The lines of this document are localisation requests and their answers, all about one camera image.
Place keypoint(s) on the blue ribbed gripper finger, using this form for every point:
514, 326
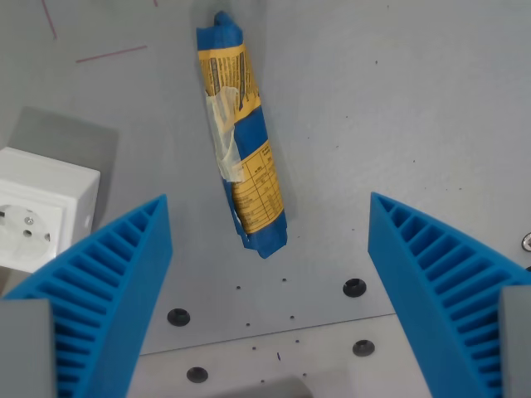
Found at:
112, 286
439, 286

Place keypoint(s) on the blue and yellow bag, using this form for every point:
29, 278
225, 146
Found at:
242, 137

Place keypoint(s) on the black countersunk screw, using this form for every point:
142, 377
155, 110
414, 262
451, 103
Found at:
354, 287
178, 317
363, 348

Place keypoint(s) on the silver bolt head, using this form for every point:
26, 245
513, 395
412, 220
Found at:
527, 242

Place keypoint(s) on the white power socket box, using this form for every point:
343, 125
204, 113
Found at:
39, 207

